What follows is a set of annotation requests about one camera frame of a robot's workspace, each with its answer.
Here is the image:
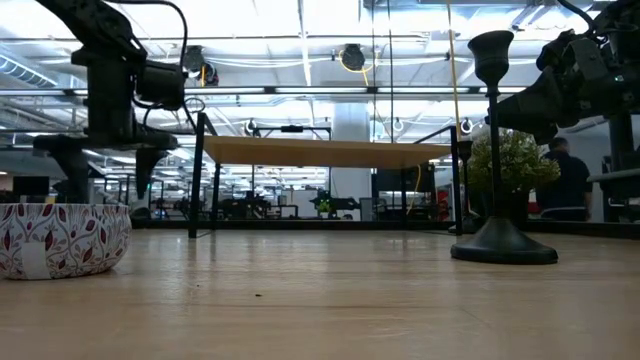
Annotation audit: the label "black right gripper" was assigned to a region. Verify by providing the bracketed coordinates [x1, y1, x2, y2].
[487, 28, 619, 147]

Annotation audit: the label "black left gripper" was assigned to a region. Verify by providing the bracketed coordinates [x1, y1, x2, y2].
[32, 47, 180, 205]

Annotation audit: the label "floral patterned candle tin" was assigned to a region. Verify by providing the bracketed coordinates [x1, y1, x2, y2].
[0, 202, 133, 281]

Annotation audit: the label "artificial green potted plant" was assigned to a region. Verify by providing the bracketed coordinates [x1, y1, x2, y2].
[467, 127, 562, 224]

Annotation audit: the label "person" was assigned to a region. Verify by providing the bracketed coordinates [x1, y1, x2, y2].
[535, 137, 595, 223]

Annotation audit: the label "black background monitor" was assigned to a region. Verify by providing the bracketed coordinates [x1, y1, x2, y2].
[12, 174, 51, 197]

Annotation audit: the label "raised wooden shelf black legs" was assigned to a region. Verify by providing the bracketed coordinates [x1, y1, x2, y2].
[188, 112, 464, 239]

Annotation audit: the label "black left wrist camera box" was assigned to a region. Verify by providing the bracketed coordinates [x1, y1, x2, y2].
[135, 59, 187, 112]

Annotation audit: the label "metal ring on shelf leg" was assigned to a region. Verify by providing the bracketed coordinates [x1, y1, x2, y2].
[182, 95, 207, 114]

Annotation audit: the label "black ceiling cable reel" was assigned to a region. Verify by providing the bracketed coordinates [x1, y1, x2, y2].
[341, 43, 367, 72]
[180, 44, 207, 72]

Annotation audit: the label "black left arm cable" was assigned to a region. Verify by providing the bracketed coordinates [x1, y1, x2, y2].
[104, 0, 190, 69]

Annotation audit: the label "black metal table frame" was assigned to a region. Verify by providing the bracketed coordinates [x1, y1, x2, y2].
[129, 114, 640, 240]

